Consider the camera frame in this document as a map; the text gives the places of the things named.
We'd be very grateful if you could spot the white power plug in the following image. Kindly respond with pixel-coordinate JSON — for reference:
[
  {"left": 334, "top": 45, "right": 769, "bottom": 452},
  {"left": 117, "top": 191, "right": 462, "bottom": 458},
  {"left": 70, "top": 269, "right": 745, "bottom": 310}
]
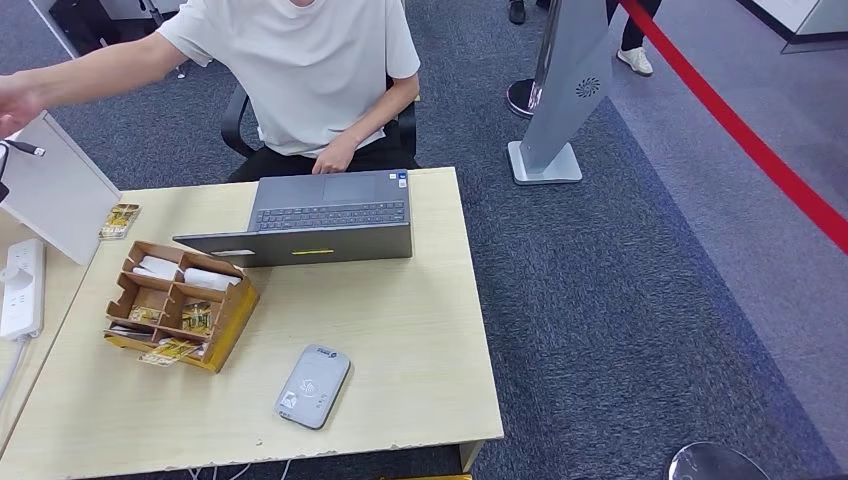
[{"left": 0, "top": 261, "right": 33, "bottom": 289}]

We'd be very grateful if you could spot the grey laptop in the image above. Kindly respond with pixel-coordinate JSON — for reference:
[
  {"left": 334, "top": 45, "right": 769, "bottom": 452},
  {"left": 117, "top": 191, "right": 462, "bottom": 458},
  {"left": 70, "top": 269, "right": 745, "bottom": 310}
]
[{"left": 172, "top": 169, "right": 414, "bottom": 269}]

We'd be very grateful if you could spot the white card sleeve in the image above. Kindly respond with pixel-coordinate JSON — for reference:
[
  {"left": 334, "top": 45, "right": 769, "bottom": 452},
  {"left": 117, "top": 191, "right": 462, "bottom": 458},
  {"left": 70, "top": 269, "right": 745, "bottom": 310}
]
[
  {"left": 132, "top": 255, "right": 180, "bottom": 282},
  {"left": 183, "top": 267, "right": 242, "bottom": 293}
]

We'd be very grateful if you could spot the grey card reader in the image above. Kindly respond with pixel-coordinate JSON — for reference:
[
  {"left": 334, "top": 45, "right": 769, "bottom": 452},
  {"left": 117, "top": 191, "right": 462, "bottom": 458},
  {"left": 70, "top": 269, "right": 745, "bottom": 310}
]
[{"left": 274, "top": 343, "right": 352, "bottom": 431}]

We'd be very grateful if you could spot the black bag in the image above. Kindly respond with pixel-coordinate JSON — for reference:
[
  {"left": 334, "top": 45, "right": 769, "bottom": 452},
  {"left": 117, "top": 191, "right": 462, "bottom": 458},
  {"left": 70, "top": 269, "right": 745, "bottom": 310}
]
[{"left": 47, "top": 0, "right": 121, "bottom": 56}]

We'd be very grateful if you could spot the red barrier belt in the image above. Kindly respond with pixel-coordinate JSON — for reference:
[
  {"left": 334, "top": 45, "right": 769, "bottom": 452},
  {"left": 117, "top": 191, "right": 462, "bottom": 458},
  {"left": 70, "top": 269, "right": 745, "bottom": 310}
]
[{"left": 619, "top": 0, "right": 848, "bottom": 256}]

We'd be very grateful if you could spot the chrome stanchion post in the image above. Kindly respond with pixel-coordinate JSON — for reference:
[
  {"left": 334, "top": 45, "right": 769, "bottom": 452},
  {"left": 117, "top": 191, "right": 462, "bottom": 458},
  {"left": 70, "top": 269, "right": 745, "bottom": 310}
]
[{"left": 505, "top": 0, "right": 564, "bottom": 121}]

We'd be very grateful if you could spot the white power strip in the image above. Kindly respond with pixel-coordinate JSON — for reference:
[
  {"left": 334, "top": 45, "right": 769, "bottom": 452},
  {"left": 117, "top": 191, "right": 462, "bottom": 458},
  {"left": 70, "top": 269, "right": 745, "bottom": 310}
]
[{"left": 0, "top": 238, "right": 46, "bottom": 342}]

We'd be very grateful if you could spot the white power cable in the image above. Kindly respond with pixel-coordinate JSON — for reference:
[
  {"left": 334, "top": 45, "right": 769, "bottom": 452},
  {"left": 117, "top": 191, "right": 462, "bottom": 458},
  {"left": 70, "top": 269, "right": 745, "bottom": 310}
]
[{"left": 0, "top": 337, "right": 29, "bottom": 405}]

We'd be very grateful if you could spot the black office chair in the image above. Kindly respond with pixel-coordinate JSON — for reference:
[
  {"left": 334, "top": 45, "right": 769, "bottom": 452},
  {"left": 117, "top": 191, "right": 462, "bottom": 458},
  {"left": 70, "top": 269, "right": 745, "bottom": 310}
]
[{"left": 220, "top": 78, "right": 420, "bottom": 172}]

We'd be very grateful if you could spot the grey kiosk stand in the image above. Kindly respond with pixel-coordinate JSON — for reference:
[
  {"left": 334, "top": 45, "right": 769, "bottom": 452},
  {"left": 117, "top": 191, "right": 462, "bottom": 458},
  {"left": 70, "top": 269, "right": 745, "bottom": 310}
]
[{"left": 506, "top": 0, "right": 614, "bottom": 186}]

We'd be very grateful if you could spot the white cabinet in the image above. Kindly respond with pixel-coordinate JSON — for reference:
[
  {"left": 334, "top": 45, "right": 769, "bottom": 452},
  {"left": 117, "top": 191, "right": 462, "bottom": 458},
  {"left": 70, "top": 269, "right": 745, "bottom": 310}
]
[{"left": 0, "top": 110, "right": 123, "bottom": 266}]

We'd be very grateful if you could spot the black USB cable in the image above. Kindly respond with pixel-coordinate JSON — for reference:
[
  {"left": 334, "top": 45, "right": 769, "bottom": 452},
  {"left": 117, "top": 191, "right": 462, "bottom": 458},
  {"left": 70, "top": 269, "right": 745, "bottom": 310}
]
[{"left": 0, "top": 139, "right": 46, "bottom": 203}]

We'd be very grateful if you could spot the cardboard organizer box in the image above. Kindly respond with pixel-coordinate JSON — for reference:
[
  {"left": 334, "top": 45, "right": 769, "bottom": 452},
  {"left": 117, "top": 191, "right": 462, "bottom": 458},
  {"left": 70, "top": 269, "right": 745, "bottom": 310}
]
[{"left": 103, "top": 240, "right": 260, "bottom": 374}]

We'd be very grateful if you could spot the person's right hand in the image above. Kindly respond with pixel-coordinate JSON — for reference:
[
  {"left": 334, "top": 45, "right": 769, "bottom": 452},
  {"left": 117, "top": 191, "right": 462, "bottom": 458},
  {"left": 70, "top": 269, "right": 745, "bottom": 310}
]
[{"left": 0, "top": 72, "right": 44, "bottom": 139}]

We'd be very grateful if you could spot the white desk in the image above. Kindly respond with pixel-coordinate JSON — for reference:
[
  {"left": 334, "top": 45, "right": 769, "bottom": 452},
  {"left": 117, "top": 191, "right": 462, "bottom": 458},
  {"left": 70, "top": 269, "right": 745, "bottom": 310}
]
[{"left": 27, "top": 0, "right": 187, "bottom": 61}]

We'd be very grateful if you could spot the yellow key card stack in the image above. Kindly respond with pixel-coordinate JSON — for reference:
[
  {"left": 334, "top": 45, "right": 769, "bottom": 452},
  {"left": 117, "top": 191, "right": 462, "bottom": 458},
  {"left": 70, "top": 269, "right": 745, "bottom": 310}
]
[{"left": 98, "top": 203, "right": 142, "bottom": 241}]

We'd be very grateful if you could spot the chrome stool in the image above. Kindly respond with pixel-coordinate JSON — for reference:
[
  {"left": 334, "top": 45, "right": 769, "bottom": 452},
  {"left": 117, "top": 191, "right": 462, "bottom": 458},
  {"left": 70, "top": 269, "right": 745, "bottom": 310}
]
[{"left": 144, "top": 0, "right": 188, "bottom": 79}]

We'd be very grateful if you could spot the person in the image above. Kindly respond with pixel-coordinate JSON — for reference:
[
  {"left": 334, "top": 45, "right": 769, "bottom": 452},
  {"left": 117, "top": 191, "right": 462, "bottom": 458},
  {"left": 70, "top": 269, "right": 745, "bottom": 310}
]
[
  {"left": 606, "top": 0, "right": 664, "bottom": 78},
  {"left": 507, "top": 0, "right": 551, "bottom": 26},
  {"left": 0, "top": 0, "right": 422, "bottom": 183}
]

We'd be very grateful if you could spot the white counter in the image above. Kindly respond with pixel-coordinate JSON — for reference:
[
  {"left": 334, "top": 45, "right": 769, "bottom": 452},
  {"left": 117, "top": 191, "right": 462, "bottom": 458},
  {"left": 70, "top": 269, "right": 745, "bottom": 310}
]
[{"left": 735, "top": 0, "right": 848, "bottom": 56}]

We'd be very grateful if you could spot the person's left hand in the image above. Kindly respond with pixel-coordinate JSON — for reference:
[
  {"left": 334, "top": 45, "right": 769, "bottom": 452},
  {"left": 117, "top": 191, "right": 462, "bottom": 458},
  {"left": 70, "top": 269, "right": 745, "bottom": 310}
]
[{"left": 311, "top": 132, "right": 359, "bottom": 176}]

